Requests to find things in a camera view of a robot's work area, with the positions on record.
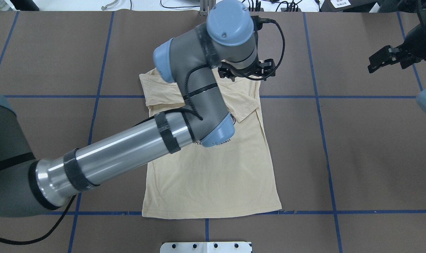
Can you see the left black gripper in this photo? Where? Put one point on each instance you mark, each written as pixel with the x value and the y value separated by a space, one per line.
pixel 226 72

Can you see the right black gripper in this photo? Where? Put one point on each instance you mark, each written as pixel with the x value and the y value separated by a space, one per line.
pixel 419 39

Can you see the cream long-sleeve graphic shirt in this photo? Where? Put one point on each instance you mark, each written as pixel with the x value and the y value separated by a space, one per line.
pixel 231 179

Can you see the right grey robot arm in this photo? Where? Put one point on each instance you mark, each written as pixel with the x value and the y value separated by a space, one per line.
pixel 409 6

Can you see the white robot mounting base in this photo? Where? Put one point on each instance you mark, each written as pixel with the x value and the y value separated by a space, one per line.
pixel 207 247

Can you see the grey metal camera post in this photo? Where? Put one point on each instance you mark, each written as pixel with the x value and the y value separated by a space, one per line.
pixel 206 6

